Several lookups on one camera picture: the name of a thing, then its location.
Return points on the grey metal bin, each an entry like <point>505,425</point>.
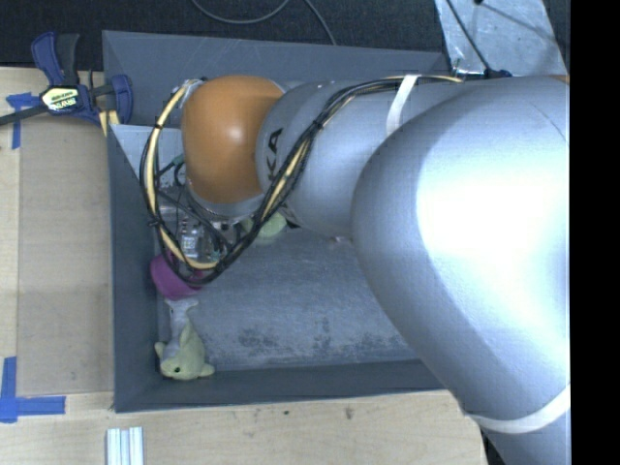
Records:
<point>290,298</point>

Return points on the purple cup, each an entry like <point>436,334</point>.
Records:
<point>167,279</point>

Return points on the pale wood flat board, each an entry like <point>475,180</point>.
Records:
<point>63,259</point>

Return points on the pale green soft toy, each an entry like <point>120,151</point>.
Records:
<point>272,228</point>

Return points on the green and grey toy dolphin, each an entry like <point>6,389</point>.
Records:
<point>186,351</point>

